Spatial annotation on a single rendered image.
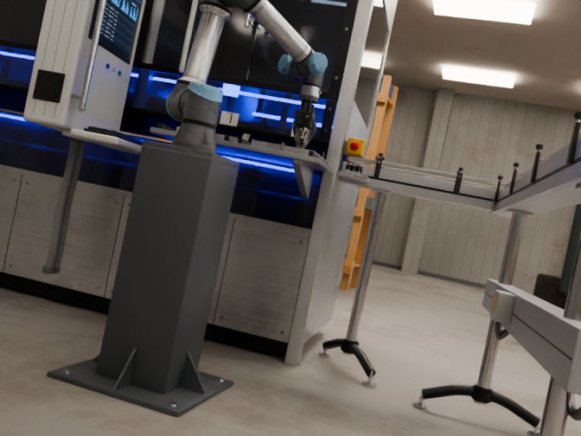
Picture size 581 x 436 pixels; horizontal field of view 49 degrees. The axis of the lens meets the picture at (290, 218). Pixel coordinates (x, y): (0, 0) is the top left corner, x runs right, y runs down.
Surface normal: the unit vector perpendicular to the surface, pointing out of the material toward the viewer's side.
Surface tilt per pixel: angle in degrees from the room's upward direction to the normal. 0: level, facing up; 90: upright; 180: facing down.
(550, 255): 90
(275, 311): 90
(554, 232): 90
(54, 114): 90
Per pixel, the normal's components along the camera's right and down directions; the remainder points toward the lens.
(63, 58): -0.15, -0.03
